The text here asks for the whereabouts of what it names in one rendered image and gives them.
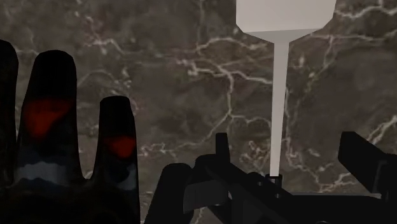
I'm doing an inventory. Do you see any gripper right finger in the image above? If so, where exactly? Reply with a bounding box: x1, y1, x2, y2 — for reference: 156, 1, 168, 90
337, 131, 397, 199

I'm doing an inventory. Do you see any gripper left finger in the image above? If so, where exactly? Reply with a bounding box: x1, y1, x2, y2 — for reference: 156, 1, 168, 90
183, 132, 292, 224

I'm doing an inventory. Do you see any white spatula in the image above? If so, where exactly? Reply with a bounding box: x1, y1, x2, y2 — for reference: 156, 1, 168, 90
235, 0, 338, 188

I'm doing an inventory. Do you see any black glove with red patches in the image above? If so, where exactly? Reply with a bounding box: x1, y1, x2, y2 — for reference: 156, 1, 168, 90
0, 39, 195, 224

